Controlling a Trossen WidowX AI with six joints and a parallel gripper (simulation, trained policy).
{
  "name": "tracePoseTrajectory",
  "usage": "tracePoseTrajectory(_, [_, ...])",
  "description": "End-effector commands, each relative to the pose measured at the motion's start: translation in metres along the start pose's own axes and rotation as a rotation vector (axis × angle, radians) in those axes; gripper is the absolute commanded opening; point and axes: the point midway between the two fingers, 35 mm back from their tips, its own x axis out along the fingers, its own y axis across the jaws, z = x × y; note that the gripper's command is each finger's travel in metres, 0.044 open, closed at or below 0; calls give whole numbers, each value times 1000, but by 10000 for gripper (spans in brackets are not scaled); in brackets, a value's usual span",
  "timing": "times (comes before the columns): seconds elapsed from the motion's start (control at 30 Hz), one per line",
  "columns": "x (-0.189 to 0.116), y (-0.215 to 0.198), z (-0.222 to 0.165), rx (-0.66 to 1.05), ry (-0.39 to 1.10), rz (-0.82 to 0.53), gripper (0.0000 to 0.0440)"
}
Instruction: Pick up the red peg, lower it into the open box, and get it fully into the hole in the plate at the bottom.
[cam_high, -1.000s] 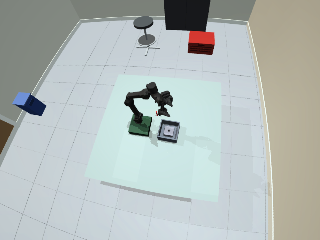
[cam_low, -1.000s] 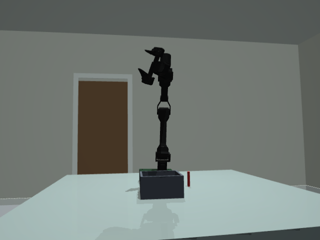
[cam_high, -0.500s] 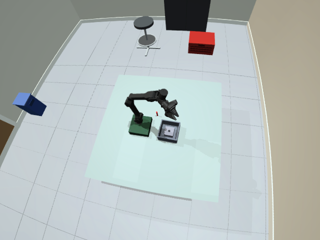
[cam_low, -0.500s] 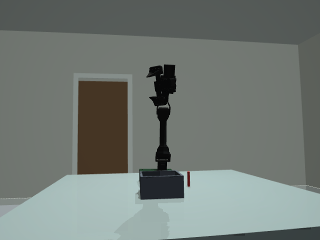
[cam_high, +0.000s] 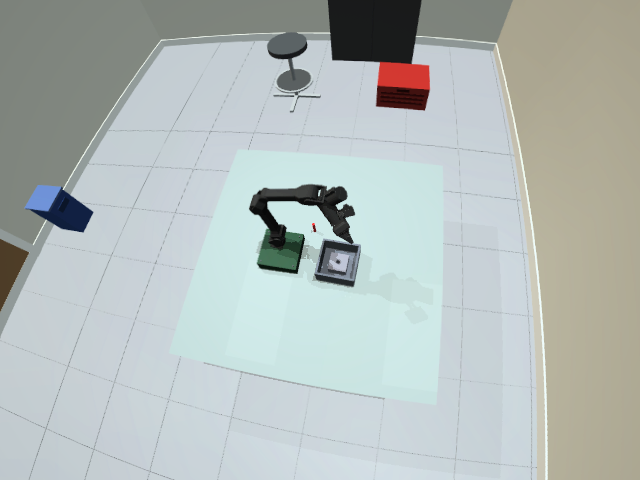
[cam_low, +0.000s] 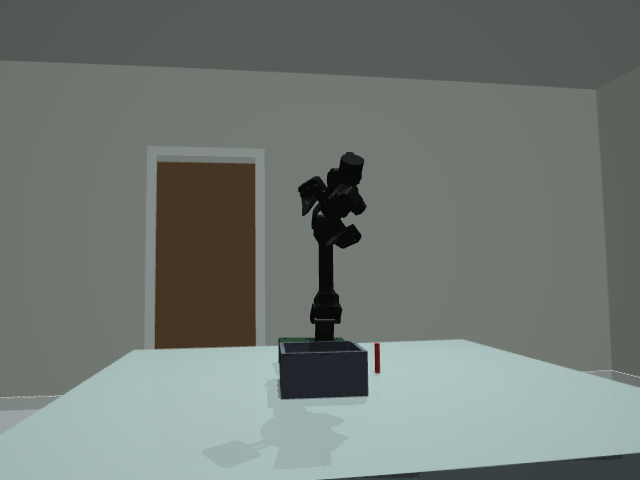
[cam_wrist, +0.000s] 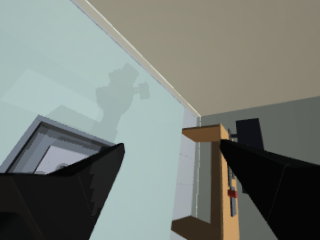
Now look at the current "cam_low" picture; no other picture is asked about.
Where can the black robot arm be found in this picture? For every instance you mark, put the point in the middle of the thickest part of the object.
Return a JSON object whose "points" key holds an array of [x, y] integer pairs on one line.
{"points": [[326, 308]]}

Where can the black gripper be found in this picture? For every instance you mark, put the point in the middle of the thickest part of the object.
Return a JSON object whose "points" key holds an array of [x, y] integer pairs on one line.
{"points": [[311, 191]]}

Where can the dark red peg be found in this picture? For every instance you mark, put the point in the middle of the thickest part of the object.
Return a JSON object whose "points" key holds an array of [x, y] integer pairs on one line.
{"points": [[377, 358]]}

